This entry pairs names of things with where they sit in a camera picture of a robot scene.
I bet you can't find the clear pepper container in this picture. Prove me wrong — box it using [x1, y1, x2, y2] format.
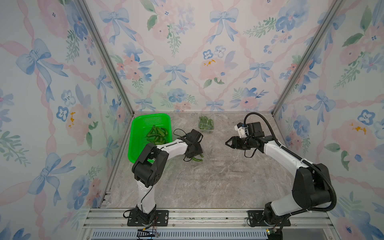
[199, 115, 215, 131]
[183, 149, 210, 163]

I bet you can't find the green plastic basket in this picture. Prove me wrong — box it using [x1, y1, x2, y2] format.
[128, 114, 173, 164]

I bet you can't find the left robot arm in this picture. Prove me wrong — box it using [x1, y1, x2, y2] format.
[132, 139, 203, 215]

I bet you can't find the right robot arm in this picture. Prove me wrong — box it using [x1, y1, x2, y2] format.
[225, 136, 337, 226]

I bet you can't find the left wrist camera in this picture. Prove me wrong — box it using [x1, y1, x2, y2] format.
[187, 129, 204, 144]

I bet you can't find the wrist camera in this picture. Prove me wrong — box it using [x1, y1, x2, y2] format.
[235, 122, 265, 138]
[187, 129, 204, 144]

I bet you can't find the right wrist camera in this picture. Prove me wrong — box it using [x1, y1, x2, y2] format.
[235, 122, 265, 138]

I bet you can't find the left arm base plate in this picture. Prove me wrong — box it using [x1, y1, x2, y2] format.
[123, 209, 169, 227]

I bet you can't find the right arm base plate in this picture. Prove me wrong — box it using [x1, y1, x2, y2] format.
[247, 210, 291, 227]

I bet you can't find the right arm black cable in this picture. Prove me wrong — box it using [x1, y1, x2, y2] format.
[243, 112, 338, 213]

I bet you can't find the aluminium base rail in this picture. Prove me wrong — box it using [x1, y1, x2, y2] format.
[78, 209, 341, 240]

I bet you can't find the aluminium corner post right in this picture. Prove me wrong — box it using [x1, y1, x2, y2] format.
[271, 0, 345, 117]

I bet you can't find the aluminium corner post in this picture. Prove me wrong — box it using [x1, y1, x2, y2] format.
[75, 0, 135, 117]
[271, 0, 345, 117]

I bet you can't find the aluminium corner post left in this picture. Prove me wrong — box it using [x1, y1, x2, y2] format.
[75, 0, 135, 117]

